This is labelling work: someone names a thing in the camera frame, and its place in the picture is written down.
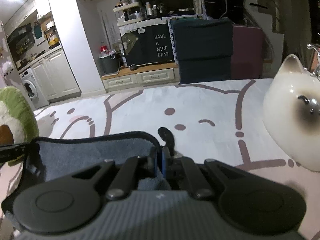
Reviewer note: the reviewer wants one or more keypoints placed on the black have a nice day cabinet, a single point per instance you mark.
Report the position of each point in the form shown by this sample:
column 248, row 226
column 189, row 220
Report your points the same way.
column 146, row 44

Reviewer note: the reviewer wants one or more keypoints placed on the purple and grey towel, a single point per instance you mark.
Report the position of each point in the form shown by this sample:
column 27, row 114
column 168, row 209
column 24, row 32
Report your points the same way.
column 48, row 159

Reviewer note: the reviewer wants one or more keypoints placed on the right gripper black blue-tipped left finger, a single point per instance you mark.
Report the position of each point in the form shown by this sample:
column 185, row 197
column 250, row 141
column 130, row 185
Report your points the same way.
column 102, row 199

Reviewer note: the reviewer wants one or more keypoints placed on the white washing machine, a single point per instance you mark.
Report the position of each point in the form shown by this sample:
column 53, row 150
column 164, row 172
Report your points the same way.
column 33, row 89

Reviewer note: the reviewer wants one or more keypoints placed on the grey trash bin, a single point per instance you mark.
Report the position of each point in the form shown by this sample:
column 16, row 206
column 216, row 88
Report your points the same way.
column 109, row 64

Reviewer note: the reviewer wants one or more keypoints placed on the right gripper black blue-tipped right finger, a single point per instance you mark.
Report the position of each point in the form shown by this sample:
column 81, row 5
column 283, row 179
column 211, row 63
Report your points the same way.
column 248, row 202

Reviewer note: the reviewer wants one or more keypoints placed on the white two-tier shelf rack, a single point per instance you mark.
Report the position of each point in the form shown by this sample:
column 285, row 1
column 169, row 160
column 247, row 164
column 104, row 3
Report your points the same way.
column 128, row 13

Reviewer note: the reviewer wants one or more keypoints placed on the white kitchen cabinets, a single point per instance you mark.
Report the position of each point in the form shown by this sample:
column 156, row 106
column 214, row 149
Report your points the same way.
column 55, row 76

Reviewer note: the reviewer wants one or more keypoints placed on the white drawer platform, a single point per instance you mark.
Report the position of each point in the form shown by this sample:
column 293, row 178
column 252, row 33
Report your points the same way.
column 145, row 76

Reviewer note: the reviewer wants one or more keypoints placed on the bunny print table cloth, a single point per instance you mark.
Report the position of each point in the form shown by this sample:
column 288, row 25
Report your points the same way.
column 216, row 120

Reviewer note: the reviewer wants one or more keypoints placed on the maroon box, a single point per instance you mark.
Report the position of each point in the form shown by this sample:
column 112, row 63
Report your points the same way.
column 247, row 58

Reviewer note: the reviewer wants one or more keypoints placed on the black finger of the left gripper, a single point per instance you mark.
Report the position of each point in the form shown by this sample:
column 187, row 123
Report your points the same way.
column 13, row 152

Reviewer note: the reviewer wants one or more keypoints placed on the green avocado plush toy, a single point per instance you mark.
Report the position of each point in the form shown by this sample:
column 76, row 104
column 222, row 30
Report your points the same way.
column 18, row 123

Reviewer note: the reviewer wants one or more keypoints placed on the white ceramic cat figurine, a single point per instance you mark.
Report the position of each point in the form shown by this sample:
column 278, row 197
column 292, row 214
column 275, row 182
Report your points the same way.
column 291, row 112

